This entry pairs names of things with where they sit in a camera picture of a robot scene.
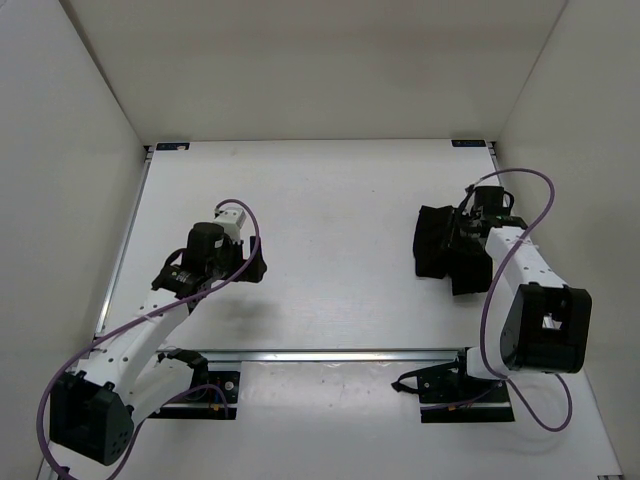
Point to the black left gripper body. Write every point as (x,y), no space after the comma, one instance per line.
(228,261)

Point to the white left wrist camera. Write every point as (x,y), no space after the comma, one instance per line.
(231,220)

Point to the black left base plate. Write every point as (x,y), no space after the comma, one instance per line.
(208,404)

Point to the blue left corner label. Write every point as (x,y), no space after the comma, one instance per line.
(172,146)

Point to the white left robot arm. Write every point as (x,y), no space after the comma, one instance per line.
(95,410)

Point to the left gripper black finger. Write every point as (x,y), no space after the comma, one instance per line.
(255,253)
(254,272)

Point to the black skirt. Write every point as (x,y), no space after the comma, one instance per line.
(439,251)

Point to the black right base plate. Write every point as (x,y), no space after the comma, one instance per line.
(447,396)

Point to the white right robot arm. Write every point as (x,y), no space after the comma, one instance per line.
(546,327)

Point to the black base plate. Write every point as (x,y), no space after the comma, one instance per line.
(208,404)
(447,396)

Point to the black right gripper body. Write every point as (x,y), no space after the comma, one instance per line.
(465,219)

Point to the blue corner label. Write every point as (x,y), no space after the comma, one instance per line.
(468,143)
(172,146)

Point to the blue right corner label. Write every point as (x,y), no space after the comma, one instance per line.
(468,143)

